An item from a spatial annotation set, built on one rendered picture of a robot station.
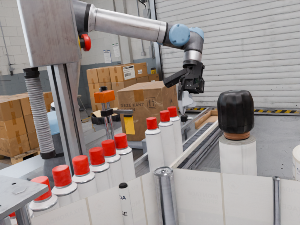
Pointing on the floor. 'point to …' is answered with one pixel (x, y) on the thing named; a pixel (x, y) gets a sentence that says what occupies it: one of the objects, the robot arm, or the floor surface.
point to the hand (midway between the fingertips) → (181, 111)
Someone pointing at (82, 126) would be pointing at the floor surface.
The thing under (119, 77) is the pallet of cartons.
